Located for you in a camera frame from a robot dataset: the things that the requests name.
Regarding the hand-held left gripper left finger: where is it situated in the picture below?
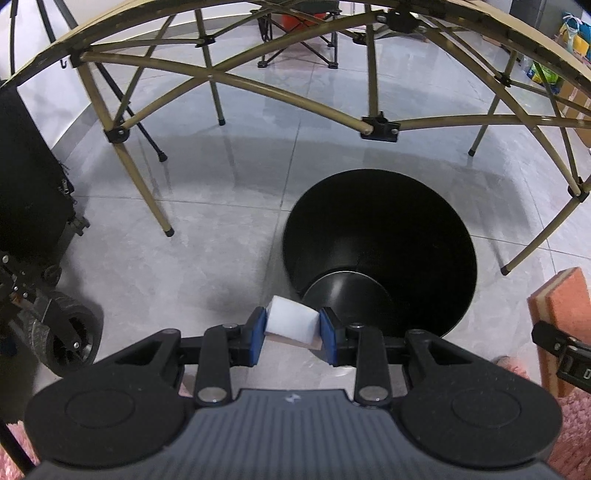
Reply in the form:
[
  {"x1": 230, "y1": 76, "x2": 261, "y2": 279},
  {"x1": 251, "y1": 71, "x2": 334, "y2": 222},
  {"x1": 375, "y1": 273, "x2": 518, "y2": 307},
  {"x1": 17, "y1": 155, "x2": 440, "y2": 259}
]
[{"x1": 108, "y1": 307, "x2": 269, "y2": 407}]

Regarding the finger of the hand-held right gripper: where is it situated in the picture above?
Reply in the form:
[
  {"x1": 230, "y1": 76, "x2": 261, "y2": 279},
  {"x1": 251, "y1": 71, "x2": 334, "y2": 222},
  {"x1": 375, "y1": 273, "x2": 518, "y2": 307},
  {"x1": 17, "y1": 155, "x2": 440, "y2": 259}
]
[{"x1": 531, "y1": 320, "x2": 580, "y2": 359}]

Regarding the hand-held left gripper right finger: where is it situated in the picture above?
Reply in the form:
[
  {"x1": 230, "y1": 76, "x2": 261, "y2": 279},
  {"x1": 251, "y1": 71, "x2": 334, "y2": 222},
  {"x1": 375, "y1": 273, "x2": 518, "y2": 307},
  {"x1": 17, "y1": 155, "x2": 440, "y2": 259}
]
[{"x1": 318, "y1": 306, "x2": 467, "y2": 408}]

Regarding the orange scouring sponge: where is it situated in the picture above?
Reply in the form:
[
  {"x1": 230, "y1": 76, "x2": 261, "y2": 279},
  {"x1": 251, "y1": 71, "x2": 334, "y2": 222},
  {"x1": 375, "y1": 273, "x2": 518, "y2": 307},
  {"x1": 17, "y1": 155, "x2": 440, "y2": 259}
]
[{"x1": 527, "y1": 267, "x2": 591, "y2": 398}]

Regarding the white foam sponge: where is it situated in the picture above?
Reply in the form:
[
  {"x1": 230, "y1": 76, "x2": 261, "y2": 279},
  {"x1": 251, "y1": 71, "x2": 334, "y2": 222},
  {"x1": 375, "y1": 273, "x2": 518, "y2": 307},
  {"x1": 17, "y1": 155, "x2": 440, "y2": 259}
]
[{"x1": 264, "y1": 295, "x2": 321, "y2": 356}]

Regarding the black round trash bin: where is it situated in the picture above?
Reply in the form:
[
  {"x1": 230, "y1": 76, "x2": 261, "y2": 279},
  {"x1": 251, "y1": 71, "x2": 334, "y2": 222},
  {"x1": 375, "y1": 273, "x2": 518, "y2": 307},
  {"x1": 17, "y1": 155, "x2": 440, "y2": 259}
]
[{"x1": 281, "y1": 170, "x2": 478, "y2": 340}]

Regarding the pink fluffy rug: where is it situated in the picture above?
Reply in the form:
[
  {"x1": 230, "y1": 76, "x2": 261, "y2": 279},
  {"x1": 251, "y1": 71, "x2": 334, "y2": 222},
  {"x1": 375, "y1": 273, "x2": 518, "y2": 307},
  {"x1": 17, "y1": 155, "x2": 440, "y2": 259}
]
[{"x1": 0, "y1": 355, "x2": 591, "y2": 480}]

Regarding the black wheeled cart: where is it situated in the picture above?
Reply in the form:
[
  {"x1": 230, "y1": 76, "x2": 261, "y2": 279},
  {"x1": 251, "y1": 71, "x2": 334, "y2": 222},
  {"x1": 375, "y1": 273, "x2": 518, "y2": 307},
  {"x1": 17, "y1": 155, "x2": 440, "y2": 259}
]
[{"x1": 0, "y1": 249, "x2": 105, "y2": 379}]

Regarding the black tripod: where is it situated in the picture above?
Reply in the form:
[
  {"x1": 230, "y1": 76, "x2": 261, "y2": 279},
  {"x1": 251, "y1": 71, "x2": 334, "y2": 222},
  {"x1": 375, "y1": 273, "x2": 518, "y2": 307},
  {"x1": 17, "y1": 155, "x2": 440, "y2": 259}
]
[{"x1": 7, "y1": 0, "x2": 168, "y2": 162}]

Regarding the large cardboard box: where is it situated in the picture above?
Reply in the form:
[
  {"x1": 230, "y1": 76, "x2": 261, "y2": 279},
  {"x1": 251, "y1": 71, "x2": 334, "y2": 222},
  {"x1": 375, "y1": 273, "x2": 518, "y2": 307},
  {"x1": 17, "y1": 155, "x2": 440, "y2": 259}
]
[{"x1": 556, "y1": 85, "x2": 591, "y2": 134}]

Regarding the green plastic bag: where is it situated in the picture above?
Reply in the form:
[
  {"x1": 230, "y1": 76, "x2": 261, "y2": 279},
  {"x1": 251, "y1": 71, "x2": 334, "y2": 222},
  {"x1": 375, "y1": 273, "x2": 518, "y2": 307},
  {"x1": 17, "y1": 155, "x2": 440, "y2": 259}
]
[{"x1": 529, "y1": 60, "x2": 561, "y2": 86}]

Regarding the red plastic bucket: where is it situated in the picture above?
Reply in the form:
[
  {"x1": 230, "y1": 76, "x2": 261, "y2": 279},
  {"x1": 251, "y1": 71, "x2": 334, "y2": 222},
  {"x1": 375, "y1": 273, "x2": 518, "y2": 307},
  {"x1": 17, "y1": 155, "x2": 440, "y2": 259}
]
[{"x1": 281, "y1": 14, "x2": 326, "y2": 31}]

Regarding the black folding chair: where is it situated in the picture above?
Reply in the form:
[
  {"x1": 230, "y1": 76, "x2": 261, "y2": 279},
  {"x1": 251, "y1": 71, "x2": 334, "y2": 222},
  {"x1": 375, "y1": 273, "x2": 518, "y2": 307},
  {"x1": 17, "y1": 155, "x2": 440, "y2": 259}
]
[{"x1": 249, "y1": 0, "x2": 342, "y2": 70}]

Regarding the tan folding table frame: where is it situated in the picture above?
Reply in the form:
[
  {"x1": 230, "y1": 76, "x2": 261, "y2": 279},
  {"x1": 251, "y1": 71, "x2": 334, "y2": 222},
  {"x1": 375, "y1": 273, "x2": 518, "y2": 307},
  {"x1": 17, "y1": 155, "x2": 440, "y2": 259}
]
[{"x1": 0, "y1": 0, "x2": 591, "y2": 275}]

